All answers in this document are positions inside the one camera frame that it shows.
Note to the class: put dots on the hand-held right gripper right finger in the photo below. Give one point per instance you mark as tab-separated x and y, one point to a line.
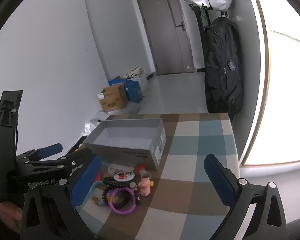
218	180

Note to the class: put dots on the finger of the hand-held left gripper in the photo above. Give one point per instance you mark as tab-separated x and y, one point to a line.
51	149
75	158

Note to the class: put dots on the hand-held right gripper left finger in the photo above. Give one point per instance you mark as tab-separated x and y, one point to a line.
86	180

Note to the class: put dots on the white hair accessory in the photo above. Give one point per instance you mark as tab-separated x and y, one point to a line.
113	169

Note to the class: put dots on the white round badge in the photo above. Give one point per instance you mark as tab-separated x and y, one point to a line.
122	176

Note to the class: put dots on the red round badge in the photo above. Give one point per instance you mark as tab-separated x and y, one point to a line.
141	168

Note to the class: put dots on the pink pig toy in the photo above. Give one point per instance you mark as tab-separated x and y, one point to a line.
144	186

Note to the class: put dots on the clear hair clip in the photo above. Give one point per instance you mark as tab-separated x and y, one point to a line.
146	174

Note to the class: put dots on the grey cardboard box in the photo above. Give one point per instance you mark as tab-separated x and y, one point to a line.
130	130

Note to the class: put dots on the person's left hand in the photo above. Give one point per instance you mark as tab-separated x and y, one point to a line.
6	215

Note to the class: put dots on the small yellow beads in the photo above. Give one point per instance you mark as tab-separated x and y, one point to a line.
96	201

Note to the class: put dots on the white plastic bag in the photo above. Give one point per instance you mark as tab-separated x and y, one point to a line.
102	115
88	128

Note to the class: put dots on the checked tablecloth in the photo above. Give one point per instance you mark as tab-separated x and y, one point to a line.
190	155

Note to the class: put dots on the brown cardboard box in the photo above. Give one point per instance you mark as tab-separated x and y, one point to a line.
113	98

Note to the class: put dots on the blue cardboard box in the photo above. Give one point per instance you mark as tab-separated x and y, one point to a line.
116	81

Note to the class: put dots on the cream cloth bag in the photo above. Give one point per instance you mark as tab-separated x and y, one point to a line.
135	71

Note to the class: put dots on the black backpack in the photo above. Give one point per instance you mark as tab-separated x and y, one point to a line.
222	67

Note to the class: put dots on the grey door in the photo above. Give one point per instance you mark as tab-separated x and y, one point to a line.
167	35

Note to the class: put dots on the black coat rack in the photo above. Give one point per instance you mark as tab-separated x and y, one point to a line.
198	15

